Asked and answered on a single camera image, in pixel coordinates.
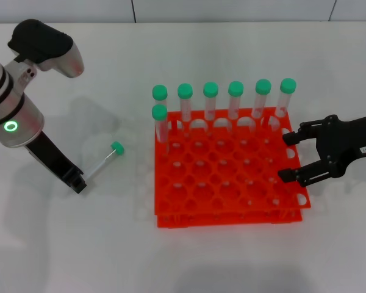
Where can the green capped clear test tube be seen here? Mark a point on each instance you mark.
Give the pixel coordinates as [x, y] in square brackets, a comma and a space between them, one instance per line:
[160, 91]
[185, 90]
[117, 148]
[159, 112]
[235, 88]
[288, 85]
[263, 86]
[210, 88]

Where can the orange test tube rack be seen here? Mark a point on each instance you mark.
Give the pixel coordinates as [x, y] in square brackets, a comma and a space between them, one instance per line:
[216, 213]

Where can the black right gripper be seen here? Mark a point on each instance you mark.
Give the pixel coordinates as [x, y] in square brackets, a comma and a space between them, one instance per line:
[347, 143]

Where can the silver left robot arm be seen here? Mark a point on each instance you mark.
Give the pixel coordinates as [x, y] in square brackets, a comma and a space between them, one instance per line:
[18, 122]

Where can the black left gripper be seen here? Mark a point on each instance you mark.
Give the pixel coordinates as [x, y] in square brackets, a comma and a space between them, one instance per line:
[48, 152]

